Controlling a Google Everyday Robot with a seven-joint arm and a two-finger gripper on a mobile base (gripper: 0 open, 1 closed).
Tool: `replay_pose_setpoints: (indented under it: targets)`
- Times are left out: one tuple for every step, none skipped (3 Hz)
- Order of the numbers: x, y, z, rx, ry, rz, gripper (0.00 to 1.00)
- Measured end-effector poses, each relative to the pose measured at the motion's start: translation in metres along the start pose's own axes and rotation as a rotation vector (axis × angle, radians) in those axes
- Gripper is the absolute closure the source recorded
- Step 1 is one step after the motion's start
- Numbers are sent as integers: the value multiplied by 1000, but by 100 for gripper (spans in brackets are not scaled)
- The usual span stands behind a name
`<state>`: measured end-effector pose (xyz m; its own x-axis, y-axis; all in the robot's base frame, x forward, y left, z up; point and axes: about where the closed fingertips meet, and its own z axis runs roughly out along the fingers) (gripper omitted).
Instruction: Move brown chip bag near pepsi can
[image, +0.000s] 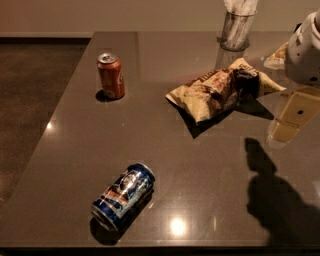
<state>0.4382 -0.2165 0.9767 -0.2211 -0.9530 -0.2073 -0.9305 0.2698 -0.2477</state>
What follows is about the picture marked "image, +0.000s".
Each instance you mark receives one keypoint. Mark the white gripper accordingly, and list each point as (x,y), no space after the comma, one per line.
(304,56)

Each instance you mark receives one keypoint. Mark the brown chip bag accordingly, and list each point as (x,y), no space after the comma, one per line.
(221,90)

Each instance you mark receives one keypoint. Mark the red soda can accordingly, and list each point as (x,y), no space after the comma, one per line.
(111,76)

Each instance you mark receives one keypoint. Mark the blue pepsi can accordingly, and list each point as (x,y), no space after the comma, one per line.
(114,206)

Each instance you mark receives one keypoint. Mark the small snack packet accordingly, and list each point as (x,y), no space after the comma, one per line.
(276,61)

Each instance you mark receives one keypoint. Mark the clear cup with utensils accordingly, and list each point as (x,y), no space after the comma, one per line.
(238,23)

